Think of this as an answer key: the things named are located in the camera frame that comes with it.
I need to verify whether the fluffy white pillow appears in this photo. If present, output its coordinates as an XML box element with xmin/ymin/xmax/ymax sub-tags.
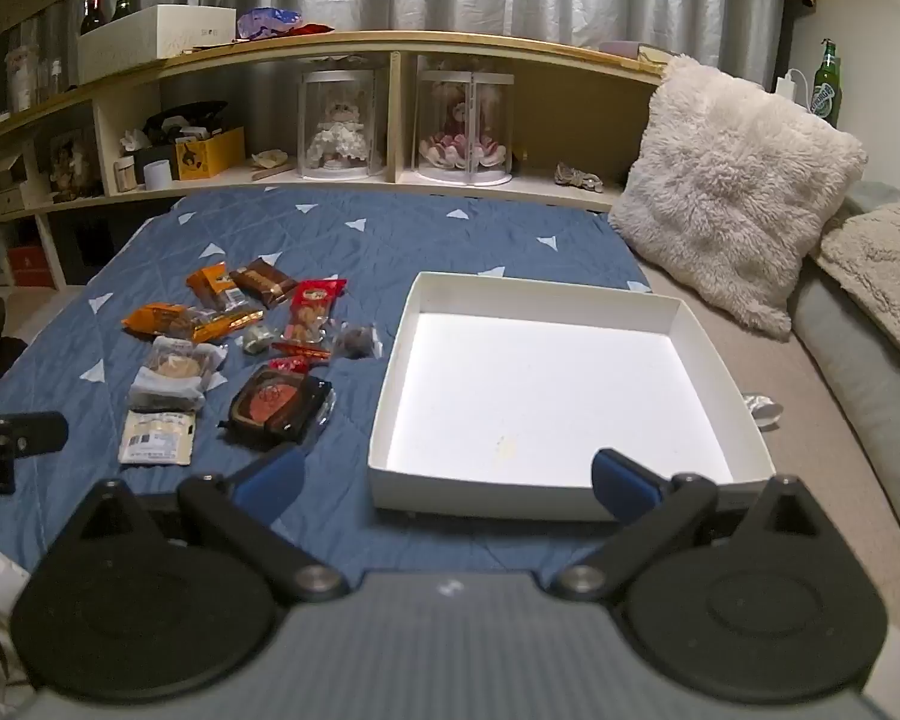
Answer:
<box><xmin>607</xmin><ymin>54</ymin><xmax>869</xmax><ymax>340</ymax></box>

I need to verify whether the grey seashell ornament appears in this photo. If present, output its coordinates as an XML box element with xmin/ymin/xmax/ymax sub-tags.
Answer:
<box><xmin>553</xmin><ymin>160</ymin><xmax>606</xmax><ymax>191</ymax></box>

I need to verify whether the white shallow cardboard box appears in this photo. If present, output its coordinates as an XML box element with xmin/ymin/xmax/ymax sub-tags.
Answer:
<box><xmin>367</xmin><ymin>271</ymin><xmax>777</xmax><ymax>523</ymax></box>

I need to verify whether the white lidded box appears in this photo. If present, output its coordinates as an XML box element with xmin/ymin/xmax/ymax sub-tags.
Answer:
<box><xmin>76</xmin><ymin>4</ymin><xmax>238</xmax><ymax>85</ymax></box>

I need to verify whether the red box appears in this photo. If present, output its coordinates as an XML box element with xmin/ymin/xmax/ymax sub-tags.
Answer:
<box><xmin>7</xmin><ymin>245</ymin><xmax>47</xmax><ymax>287</ymax></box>

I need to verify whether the orange snack packet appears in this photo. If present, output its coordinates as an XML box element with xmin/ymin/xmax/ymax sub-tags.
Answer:
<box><xmin>186</xmin><ymin>262</ymin><xmax>250</xmax><ymax>313</ymax></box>
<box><xmin>122</xmin><ymin>303</ymin><xmax>265</xmax><ymax>344</ymax></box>

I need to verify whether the brown snack packet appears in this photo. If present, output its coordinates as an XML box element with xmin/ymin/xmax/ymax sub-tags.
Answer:
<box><xmin>230</xmin><ymin>257</ymin><xmax>299</xmax><ymax>309</ymax></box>

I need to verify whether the green labelled beer bottle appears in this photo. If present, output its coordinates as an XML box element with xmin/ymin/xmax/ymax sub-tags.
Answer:
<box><xmin>812</xmin><ymin>37</ymin><xmax>842</xmax><ymax>129</ymax></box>

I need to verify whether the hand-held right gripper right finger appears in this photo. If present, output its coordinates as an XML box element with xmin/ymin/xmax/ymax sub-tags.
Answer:
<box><xmin>555</xmin><ymin>448</ymin><xmax>823</xmax><ymax>604</ymax></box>

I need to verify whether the blue purple plastic bag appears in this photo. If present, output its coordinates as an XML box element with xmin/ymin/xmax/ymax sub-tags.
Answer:
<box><xmin>237</xmin><ymin>8</ymin><xmax>302</xmax><ymax>41</ymax></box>

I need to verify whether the red snack packet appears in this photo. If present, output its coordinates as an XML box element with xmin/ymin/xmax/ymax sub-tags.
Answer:
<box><xmin>272</xmin><ymin>278</ymin><xmax>347</xmax><ymax>358</ymax></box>

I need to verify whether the beige fleece pillow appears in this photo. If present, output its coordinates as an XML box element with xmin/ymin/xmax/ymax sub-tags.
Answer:
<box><xmin>816</xmin><ymin>195</ymin><xmax>900</xmax><ymax>385</ymax></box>

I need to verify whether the white doll in clear case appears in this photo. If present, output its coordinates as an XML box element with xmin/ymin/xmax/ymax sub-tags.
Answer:
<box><xmin>297</xmin><ymin>67</ymin><xmax>388</xmax><ymax>181</ymax></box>

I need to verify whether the yellow box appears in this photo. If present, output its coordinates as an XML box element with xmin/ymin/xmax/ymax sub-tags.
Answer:
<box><xmin>175</xmin><ymin>125</ymin><xmax>247</xmax><ymax>182</ymax></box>

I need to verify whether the red cake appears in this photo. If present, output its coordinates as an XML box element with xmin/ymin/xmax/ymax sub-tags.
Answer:
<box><xmin>219</xmin><ymin>366</ymin><xmax>336</xmax><ymax>449</ymax></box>

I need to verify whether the grey cushion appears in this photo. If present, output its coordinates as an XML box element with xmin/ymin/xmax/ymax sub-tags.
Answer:
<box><xmin>786</xmin><ymin>180</ymin><xmax>900</xmax><ymax>541</ymax></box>

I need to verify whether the pink book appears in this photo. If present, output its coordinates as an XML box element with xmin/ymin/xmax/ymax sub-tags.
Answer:
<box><xmin>595</xmin><ymin>39</ymin><xmax>677</xmax><ymax>66</ymax></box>

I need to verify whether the round pastry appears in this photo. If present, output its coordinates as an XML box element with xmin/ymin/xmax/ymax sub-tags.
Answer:
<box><xmin>126</xmin><ymin>336</ymin><xmax>227</xmax><ymax>412</ymax></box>

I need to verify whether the wooden shelf unit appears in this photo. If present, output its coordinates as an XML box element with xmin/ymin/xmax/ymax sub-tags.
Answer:
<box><xmin>0</xmin><ymin>30</ymin><xmax>670</xmax><ymax>293</ymax></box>

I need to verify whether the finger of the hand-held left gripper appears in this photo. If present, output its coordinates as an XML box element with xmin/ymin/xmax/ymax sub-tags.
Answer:
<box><xmin>0</xmin><ymin>411</ymin><xmax>69</xmax><ymax>460</ymax></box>

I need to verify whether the beige bed sheet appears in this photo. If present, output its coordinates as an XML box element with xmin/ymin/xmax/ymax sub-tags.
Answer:
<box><xmin>607</xmin><ymin>217</ymin><xmax>900</xmax><ymax>720</ymax></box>

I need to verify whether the black fabric item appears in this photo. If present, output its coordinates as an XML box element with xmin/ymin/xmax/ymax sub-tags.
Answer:
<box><xmin>145</xmin><ymin>100</ymin><xmax>231</xmax><ymax>160</ymax></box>

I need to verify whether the white snack packet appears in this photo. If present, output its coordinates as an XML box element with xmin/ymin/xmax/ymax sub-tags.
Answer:
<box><xmin>118</xmin><ymin>409</ymin><xmax>197</xmax><ymax>466</ymax></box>

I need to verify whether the glass jar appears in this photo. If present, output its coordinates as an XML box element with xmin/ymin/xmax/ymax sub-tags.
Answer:
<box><xmin>6</xmin><ymin>43</ymin><xmax>44</xmax><ymax>115</ymax></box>

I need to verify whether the framed figure picture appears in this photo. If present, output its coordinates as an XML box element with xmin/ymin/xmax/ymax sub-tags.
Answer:
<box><xmin>48</xmin><ymin>127</ymin><xmax>100</xmax><ymax>204</ymax></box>

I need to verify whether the pink doll in clear case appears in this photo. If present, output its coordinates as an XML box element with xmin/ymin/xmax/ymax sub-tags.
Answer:
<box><xmin>415</xmin><ymin>67</ymin><xmax>514</xmax><ymax>186</ymax></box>

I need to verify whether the silver foil wrapper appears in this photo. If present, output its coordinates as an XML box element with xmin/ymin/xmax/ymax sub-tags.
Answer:
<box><xmin>741</xmin><ymin>392</ymin><xmax>786</xmax><ymax>430</ymax></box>

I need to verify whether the dark snack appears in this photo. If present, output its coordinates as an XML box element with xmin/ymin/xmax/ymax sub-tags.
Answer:
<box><xmin>332</xmin><ymin>321</ymin><xmax>381</xmax><ymax>361</ymax></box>

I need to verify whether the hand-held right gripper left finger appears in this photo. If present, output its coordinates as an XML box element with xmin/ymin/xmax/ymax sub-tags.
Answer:
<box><xmin>81</xmin><ymin>444</ymin><xmax>350</xmax><ymax>605</ymax></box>

